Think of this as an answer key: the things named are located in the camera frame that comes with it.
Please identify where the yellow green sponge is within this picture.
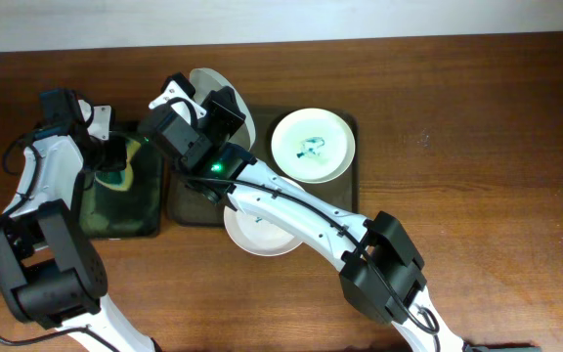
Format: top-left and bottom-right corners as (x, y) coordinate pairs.
(95, 139), (142, 192)

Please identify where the light grey plate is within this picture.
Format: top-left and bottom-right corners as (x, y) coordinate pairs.
(187, 66), (257, 154)

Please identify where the pink plate with green stain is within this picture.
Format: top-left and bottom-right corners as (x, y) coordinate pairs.
(223, 175), (307, 258)

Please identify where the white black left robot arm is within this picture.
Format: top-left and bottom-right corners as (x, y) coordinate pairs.
(0, 127), (159, 351)

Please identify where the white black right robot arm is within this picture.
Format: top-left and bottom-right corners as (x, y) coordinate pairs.
(138, 87), (471, 351)

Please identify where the black water tray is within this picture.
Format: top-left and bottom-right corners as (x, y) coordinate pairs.
(73, 121), (164, 240)

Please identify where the dark brown serving tray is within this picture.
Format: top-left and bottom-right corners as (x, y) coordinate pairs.
(166, 106), (359, 228)

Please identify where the cream plate with green stain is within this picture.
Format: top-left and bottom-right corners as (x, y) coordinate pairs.
(271, 108), (356, 184)

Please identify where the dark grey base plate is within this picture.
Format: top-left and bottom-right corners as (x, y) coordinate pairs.
(462, 343), (542, 352)

